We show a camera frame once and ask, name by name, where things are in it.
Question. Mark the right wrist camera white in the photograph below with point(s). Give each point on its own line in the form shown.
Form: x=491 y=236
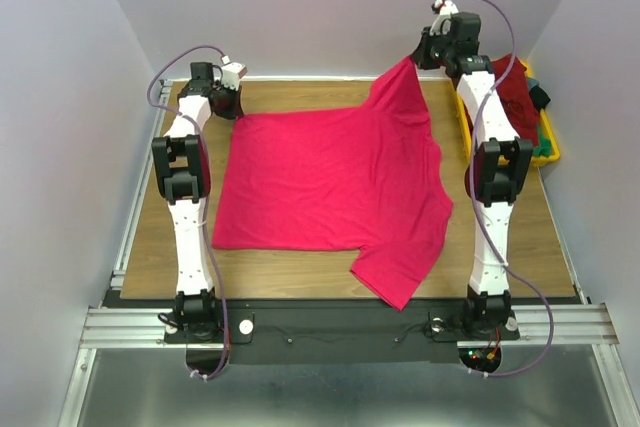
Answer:
x=444 y=10

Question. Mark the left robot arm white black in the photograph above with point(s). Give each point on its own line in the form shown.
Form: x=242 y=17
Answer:
x=180 y=158

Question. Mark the pink t shirt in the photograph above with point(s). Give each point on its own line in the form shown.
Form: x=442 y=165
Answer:
x=364 y=178

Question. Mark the black garment in bin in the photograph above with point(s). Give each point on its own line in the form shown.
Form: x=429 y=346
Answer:
x=539 y=97

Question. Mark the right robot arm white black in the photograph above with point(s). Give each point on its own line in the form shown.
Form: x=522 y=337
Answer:
x=498 y=163

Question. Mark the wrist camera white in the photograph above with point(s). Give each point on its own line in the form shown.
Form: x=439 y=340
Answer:
x=444 y=10
x=232 y=74

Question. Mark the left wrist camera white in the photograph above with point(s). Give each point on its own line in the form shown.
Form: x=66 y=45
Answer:
x=232 y=74

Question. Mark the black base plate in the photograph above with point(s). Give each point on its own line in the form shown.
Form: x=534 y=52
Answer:
x=351 y=331

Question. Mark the yellow plastic bin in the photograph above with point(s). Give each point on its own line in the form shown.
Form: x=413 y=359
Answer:
x=468 y=101

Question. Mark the aluminium frame rail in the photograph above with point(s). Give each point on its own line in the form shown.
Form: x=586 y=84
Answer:
x=140 y=328

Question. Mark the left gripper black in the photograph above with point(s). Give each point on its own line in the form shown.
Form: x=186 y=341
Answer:
x=235 y=110

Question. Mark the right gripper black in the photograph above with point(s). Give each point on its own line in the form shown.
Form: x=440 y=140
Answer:
x=420 y=54

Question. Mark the dark red t shirt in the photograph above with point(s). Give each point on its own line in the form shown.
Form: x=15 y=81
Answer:
x=517 y=104

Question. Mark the green t shirt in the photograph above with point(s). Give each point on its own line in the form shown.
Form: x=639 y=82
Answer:
x=546 y=149

